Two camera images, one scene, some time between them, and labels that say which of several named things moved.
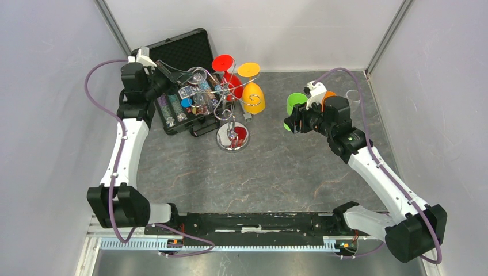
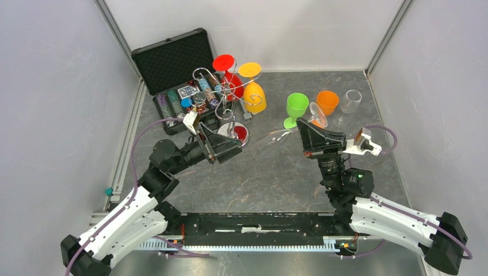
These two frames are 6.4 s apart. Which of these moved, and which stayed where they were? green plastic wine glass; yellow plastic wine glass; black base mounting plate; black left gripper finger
Moved: black left gripper finger
Stayed: yellow plastic wine glass; green plastic wine glass; black base mounting plate
